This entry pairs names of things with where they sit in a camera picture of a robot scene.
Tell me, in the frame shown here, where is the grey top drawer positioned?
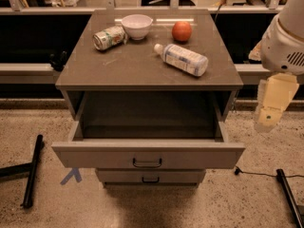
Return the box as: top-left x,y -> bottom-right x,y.
52,91 -> 244,170

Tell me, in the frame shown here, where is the white plastic bottle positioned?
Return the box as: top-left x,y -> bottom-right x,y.
154,44 -> 209,77

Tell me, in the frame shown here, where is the black clamp on rail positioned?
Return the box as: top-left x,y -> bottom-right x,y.
49,51 -> 67,71

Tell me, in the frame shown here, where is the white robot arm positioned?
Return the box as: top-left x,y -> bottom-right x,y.
255,0 -> 304,132

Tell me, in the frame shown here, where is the black cable on floor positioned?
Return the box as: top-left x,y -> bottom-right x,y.
234,166 -> 304,179

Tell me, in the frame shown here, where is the black stand left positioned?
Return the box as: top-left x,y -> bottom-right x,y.
0,134 -> 44,209

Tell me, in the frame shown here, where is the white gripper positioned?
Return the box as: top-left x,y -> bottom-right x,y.
249,14 -> 304,133

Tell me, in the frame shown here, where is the grey drawer cabinet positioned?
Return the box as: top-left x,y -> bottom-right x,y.
55,9 -> 244,188

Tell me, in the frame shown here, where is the green white soda can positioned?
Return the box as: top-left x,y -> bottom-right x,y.
93,26 -> 127,51

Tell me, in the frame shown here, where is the white bowl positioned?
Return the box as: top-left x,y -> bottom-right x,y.
122,14 -> 153,40

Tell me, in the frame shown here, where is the orange fruit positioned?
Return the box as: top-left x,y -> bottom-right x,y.
172,21 -> 192,42

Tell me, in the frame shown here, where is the blue tape cross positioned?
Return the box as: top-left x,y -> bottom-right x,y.
60,168 -> 82,185

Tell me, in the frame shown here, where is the black stand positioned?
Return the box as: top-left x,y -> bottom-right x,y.
276,169 -> 304,228
0,134 -> 44,209

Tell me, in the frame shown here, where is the black stand right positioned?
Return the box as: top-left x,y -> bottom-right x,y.
276,169 -> 304,228

